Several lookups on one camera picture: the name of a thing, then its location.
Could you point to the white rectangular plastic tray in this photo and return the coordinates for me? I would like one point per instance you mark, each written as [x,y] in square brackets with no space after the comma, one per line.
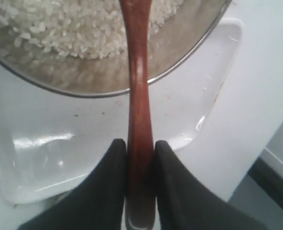
[49,142]

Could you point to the brown wooden spoon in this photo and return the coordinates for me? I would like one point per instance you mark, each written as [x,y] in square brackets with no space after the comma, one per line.
[140,197]

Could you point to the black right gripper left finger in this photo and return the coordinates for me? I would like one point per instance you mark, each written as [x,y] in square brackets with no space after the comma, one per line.
[96,204]

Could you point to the white rice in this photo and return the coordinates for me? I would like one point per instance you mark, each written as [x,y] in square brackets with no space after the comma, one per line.
[80,28]

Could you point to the steel bowl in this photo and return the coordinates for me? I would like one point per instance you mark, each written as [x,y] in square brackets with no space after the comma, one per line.
[174,43]

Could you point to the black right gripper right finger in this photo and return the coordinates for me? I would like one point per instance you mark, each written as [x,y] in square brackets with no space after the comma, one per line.
[184,203]

